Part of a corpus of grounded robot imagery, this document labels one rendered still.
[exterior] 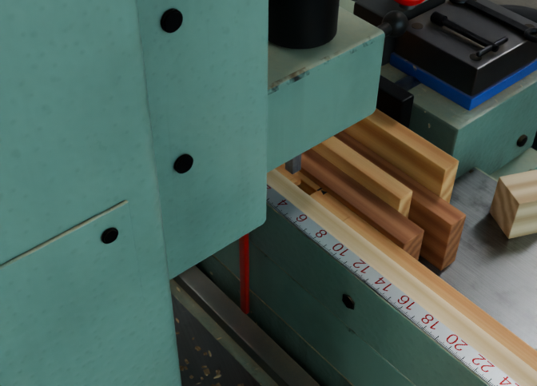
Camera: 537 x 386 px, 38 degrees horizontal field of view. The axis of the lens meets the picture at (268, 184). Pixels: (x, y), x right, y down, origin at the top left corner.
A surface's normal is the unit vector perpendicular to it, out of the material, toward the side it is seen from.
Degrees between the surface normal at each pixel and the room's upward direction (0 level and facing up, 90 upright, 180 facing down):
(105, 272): 90
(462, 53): 0
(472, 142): 90
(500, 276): 0
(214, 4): 90
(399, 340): 90
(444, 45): 0
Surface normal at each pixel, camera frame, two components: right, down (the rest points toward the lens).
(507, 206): -0.96, 0.18
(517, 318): 0.01, -0.74
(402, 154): -0.76, 0.44
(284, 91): 0.65, 0.52
